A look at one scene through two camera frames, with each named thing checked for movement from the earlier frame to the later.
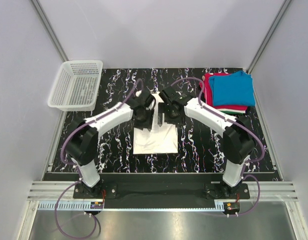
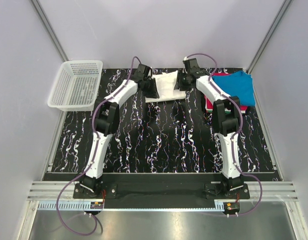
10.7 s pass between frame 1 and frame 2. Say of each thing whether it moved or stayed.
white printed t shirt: moved
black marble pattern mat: stayed
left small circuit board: stayed
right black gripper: moved
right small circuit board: stayed
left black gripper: moved
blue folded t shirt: stayed
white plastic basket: stayed
